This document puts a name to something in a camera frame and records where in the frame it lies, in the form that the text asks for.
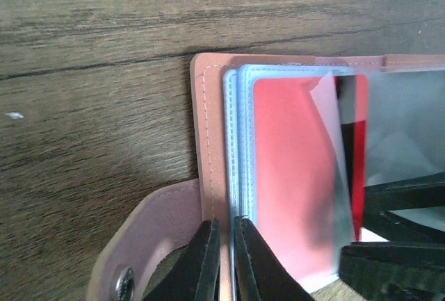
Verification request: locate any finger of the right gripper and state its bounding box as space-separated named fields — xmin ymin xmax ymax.
xmin=362 ymin=172 xmax=444 ymax=244
xmin=339 ymin=242 xmax=444 ymax=300

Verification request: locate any red credit card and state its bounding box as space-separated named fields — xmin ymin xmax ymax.
xmin=253 ymin=74 xmax=367 ymax=290

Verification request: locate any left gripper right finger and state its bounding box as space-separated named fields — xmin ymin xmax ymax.
xmin=234 ymin=217 xmax=313 ymax=301

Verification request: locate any pink leather card holder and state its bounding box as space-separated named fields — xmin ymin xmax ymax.
xmin=86 ymin=53 xmax=444 ymax=300

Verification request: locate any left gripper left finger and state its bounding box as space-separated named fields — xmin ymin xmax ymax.
xmin=144 ymin=220 xmax=220 ymax=301

